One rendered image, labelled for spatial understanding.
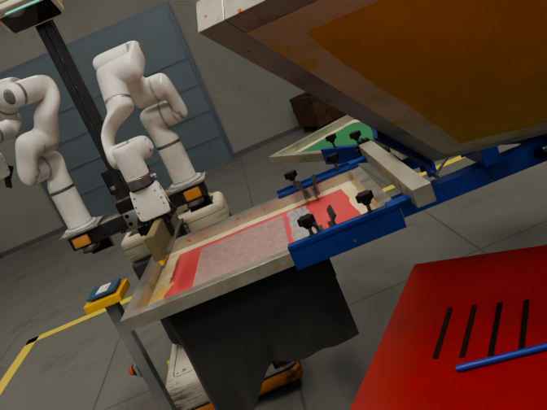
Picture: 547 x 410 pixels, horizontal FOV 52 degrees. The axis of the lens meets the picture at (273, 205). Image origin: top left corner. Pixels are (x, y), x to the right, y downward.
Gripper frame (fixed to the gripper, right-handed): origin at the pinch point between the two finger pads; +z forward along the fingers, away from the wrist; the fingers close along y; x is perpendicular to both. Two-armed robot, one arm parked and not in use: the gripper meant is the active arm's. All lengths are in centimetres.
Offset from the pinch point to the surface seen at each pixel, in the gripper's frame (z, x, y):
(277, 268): 13.4, 29.6, -30.2
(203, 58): -53, -778, 27
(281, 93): 49, -783, -67
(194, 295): 12.0, 29.6, -7.6
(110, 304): 17.3, -5.0, 28.5
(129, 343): 34.5, -9.4, 31.0
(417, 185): 6, 33, -70
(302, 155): 13, -83, -49
